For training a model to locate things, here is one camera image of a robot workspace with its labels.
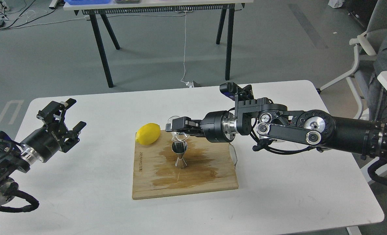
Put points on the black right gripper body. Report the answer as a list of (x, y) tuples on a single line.
[(219, 127)]

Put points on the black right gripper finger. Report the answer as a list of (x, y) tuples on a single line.
[(184, 124), (183, 134)]

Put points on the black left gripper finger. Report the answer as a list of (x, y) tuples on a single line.
[(70, 138), (54, 113)]

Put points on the blue plastic tray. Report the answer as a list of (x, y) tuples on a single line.
[(86, 2)]

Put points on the yellow lemon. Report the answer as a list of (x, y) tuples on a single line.
[(148, 134)]

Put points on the bamboo cutting board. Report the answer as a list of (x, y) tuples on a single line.
[(209, 168)]

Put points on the steel double jigger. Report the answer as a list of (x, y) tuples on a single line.
[(179, 148)]

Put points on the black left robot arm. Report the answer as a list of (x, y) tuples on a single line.
[(14, 156)]

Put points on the white table black legs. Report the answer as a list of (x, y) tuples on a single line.
[(155, 32)]

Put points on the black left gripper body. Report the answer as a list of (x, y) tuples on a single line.
[(46, 141)]

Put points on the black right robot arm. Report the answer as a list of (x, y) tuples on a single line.
[(266, 121)]

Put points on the grey white office chair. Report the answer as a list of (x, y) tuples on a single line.
[(365, 47)]

